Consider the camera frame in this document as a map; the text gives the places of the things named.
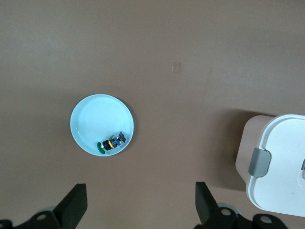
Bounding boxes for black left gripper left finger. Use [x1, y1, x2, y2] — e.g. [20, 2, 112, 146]
[0, 183, 88, 229]

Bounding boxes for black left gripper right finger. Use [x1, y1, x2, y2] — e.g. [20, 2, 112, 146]
[194, 181, 288, 229]

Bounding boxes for white lidded storage box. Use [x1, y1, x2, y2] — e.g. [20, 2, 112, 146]
[235, 114, 305, 218]

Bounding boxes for light blue round plate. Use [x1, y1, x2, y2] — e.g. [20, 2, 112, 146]
[70, 94, 135, 157]

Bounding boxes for green capped black switch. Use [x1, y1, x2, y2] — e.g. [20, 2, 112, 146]
[96, 130, 127, 155]

